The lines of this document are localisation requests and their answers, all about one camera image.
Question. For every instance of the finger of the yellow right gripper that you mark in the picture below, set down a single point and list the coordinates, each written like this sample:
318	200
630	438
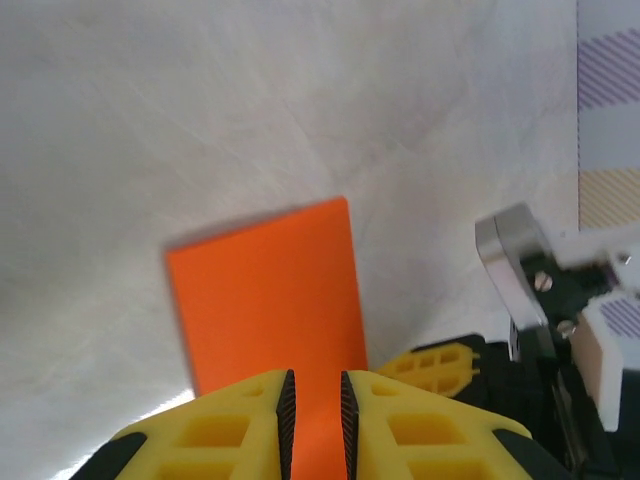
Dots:
430	367

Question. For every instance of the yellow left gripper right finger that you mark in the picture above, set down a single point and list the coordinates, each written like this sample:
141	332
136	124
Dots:
400	415

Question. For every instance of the orange paper sheet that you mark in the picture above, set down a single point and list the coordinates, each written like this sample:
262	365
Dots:
265	300

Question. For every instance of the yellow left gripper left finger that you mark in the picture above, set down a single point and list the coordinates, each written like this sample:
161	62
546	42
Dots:
220	415

